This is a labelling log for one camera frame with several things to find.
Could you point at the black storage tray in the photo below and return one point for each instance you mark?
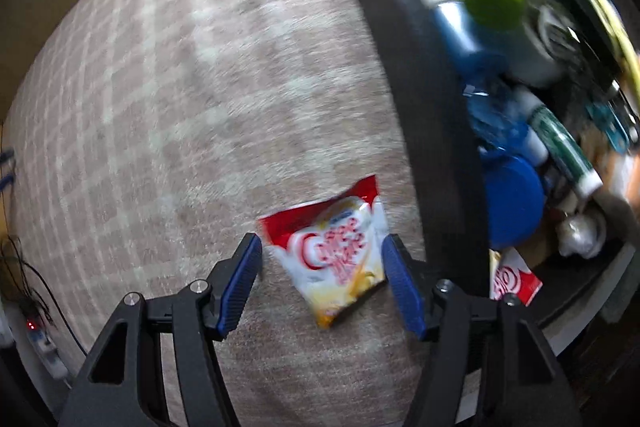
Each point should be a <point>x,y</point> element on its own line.
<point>445,165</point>

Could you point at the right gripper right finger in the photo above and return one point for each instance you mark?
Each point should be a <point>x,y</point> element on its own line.
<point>412,283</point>

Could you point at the green white toothpaste tube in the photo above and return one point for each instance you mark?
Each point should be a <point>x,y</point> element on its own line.
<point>561,146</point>

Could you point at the blue round lid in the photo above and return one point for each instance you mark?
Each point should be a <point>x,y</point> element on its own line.
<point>515,198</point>

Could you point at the white power strip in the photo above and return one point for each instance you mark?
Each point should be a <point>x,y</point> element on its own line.
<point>46,349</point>

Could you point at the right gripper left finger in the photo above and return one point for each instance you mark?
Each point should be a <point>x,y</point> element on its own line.
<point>231,281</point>

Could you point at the coffee mate sachet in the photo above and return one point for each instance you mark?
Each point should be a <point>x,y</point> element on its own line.
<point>332,248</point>
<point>509,274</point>

